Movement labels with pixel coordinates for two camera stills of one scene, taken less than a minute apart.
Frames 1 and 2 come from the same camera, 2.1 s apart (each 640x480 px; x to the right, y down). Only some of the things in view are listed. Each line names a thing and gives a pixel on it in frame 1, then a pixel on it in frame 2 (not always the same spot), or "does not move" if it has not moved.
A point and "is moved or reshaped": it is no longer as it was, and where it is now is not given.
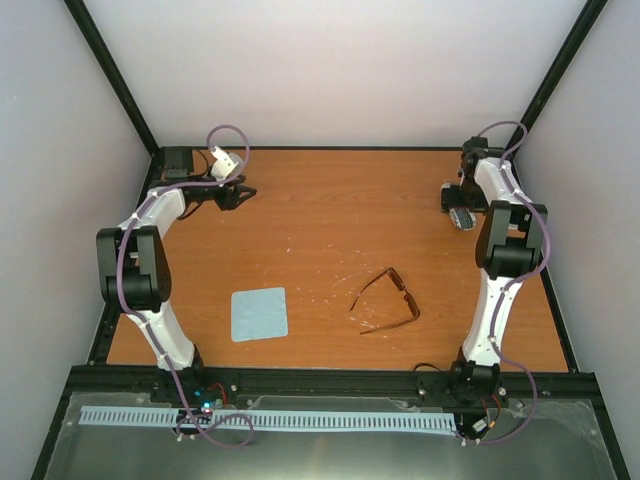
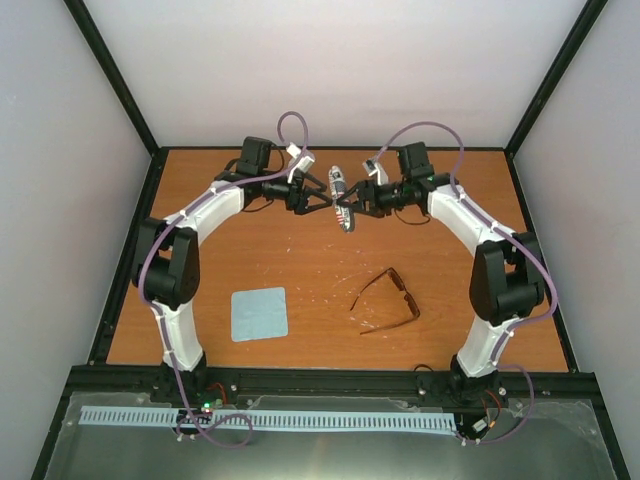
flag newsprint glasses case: [463, 218] is moved or reshaped
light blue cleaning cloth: [259, 314] does not move
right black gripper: [449, 199] → [360, 206]
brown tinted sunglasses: [409, 298] does not move
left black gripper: [229, 199] → [298, 204]
